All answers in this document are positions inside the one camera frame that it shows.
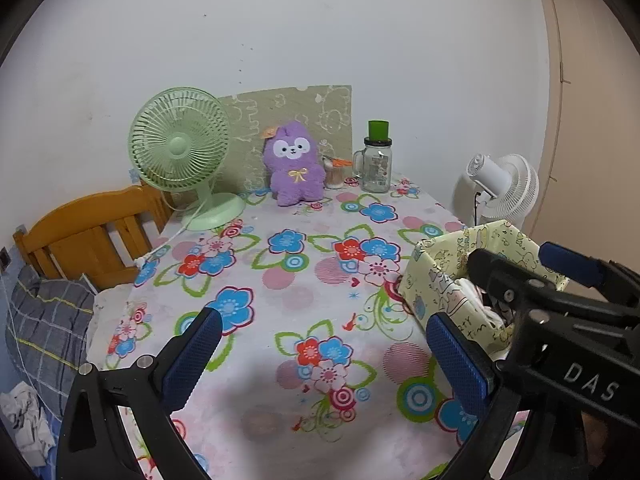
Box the white cloth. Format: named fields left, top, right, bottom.
left=0, top=382, right=56, bottom=466
left=457, top=277, right=503, bottom=328

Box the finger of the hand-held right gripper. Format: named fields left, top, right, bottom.
left=539, top=241, right=640, bottom=311
left=466, top=248, right=566, bottom=331

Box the white fan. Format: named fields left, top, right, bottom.
left=466, top=153, right=541, bottom=233

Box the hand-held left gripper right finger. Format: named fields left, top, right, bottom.
left=425, top=311, right=588, bottom=480

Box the green patterned board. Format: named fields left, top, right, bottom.
left=216, top=85, right=353, bottom=196

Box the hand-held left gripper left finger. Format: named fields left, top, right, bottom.
left=56, top=306, right=223, bottom=480

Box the yellow cartoon storage box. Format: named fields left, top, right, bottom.
left=398, top=220, right=571, bottom=361

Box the white fan cable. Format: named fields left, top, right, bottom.
left=135, top=195, right=211, bottom=267

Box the plaid cushion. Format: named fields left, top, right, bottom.
left=5, top=265, right=96, bottom=411

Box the beige door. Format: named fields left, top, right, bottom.
left=530, top=0, right=640, bottom=261

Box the purple plush toy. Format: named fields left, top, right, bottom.
left=260, top=120, right=327, bottom=207

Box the crumpled white cloth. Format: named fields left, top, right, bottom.
left=0, top=382, right=56, bottom=466

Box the green desk fan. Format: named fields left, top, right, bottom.
left=127, top=87, right=246, bottom=232

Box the cotton swab jar orange lid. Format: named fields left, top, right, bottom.
left=322, top=155, right=353, bottom=191

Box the glass mug jar green lid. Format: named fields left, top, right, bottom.
left=352, top=120, right=392, bottom=194

